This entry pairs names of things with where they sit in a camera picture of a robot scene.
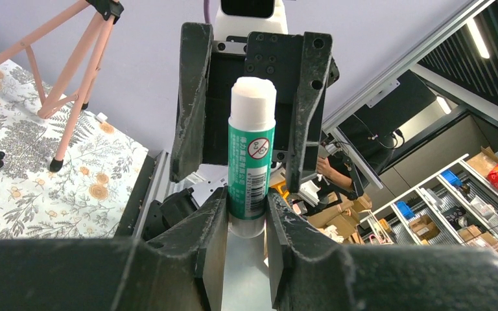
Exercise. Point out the white glue stick cap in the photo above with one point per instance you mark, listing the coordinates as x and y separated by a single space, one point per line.
101 117

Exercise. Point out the black computer monitor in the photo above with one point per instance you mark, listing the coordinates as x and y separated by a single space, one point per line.
372 129

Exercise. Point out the metal storage shelving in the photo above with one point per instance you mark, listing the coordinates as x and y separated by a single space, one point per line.
455 206

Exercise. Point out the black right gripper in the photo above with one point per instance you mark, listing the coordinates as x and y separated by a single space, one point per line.
301 67

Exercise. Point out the person at desk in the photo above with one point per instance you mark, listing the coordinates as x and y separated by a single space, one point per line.
338 176

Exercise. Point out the floral patterned table mat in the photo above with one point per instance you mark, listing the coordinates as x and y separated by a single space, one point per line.
87 196

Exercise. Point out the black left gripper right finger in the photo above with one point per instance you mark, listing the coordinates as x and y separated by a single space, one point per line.
310 271

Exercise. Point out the green white glue stick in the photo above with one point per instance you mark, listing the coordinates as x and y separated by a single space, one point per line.
251 128

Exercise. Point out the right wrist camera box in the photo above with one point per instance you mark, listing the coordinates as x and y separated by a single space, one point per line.
240 25

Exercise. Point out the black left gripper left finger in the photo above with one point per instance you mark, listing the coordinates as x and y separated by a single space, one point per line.
181 269

